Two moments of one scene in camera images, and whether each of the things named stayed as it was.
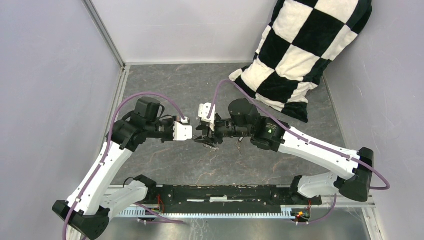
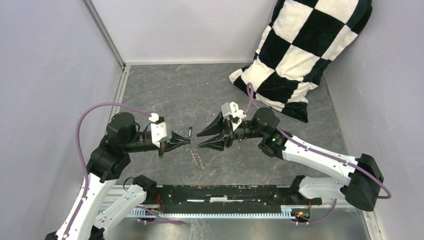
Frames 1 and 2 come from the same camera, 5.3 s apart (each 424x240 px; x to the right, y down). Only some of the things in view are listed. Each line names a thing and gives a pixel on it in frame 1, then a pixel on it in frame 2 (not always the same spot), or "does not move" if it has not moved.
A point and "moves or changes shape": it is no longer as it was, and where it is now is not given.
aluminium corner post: [105, 32] does not move
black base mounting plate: [229, 199] does not move
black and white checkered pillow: [302, 37] does not move
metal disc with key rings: [211, 148] moves or changes shape
